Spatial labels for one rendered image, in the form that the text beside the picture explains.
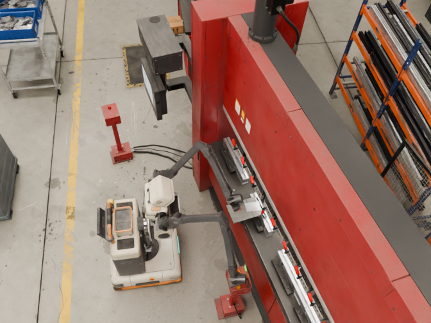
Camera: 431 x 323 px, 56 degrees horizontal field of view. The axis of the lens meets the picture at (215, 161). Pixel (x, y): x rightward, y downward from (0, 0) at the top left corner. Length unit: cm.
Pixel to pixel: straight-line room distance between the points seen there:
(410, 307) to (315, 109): 116
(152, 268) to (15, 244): 155
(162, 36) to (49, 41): 307
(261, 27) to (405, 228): 151
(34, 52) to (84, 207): 239
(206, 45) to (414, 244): 195
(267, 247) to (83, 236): 206
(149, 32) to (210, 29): 63
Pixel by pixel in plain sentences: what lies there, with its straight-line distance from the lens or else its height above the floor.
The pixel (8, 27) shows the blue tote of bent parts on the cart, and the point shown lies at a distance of 558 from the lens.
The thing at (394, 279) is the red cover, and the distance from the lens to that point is 206.
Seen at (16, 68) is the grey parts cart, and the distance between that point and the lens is 601.
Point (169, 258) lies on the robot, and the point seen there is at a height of 28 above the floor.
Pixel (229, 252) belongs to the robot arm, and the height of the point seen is 117.
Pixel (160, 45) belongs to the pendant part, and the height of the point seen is 195.
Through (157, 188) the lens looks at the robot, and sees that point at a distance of 316.
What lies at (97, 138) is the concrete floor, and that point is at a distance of 533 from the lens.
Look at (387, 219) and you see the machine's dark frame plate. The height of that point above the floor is 230.
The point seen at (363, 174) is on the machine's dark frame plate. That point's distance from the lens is 228.
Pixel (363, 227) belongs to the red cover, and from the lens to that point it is 211.
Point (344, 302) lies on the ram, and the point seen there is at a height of 170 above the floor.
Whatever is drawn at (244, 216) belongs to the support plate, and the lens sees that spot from 348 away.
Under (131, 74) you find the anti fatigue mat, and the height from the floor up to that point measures 2.
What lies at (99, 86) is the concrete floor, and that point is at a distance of 594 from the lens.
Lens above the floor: 406
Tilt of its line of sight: 55 degrees down
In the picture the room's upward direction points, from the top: 4 degrees clockwise
